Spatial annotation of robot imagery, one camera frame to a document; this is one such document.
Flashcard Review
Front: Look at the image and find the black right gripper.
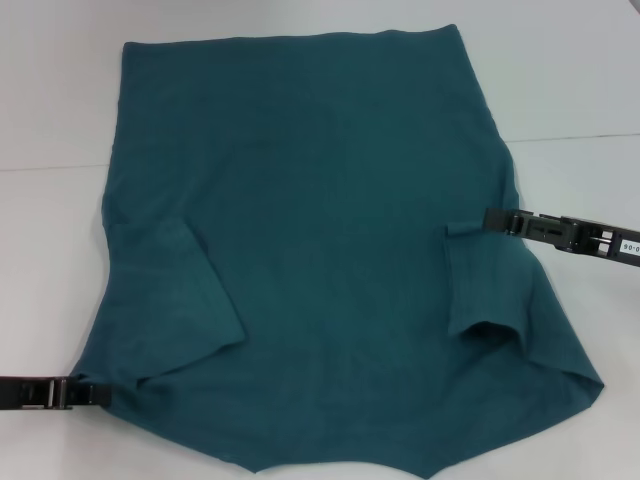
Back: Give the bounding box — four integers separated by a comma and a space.
482, 208, 640, 268

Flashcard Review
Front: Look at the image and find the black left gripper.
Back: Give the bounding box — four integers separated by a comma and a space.
0, 375, 113, 413

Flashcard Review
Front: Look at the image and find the blue shirt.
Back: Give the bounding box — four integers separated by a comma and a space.
69, 23, 609, 475

